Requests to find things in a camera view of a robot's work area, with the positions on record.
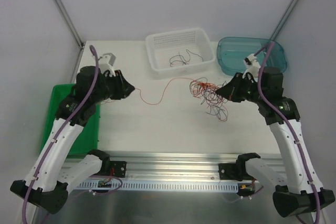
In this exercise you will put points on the teal transparent container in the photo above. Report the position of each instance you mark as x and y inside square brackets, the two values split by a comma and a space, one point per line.
[231, 52]

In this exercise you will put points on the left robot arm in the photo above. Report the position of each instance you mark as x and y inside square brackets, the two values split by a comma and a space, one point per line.
[46, 186]

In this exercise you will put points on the aluminium frame post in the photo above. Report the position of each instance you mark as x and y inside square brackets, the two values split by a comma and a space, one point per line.
[68, 22]
[283, 20]

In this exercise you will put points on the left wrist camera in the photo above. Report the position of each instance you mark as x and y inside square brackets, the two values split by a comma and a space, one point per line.
[106, 62]

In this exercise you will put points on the aluminium mounting rail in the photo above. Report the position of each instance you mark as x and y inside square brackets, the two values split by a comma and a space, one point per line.
[162, 166]

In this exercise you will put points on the left aluminium frame post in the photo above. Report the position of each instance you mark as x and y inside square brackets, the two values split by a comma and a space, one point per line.
[68, 22]

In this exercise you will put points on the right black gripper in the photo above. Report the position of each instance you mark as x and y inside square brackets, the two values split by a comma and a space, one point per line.
[237, 88]

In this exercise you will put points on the white perforated basket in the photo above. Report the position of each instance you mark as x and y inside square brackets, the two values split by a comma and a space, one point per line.
[180, 52]

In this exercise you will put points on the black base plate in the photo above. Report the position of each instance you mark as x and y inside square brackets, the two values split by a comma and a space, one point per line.
[232, 171]
[118, 168]

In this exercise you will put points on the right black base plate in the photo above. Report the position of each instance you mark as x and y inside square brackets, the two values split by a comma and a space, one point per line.
[232, 171]

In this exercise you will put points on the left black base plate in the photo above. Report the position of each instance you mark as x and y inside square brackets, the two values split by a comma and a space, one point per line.
[118, 168]

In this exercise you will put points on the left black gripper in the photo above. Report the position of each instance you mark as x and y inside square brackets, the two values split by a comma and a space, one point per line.
[118, 84]

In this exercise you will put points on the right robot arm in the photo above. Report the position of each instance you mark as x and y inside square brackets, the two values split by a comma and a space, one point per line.
[301, 191]

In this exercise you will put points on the right aluminium frame post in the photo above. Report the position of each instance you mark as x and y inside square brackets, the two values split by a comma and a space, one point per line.
[283, 20]

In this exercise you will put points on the white slotted cable duct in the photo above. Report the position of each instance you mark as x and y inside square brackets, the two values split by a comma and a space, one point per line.
[142, 185]

